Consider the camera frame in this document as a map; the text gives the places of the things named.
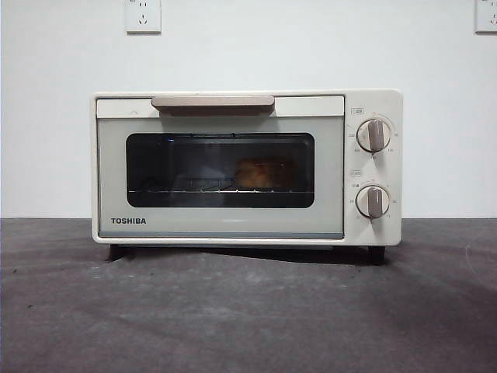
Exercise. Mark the cream timer knob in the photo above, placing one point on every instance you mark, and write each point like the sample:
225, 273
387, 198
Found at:
372, 202

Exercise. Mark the cream temperature knob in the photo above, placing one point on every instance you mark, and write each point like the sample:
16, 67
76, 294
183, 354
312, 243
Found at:
373, 135

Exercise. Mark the cream toaster oven body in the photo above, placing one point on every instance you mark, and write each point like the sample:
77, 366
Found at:
393, 171

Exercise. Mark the golden brown bread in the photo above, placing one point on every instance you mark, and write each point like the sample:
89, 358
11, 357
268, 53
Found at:
264, 173

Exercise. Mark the white wall socket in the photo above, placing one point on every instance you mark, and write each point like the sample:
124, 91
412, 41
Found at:
487, 17
143, 17

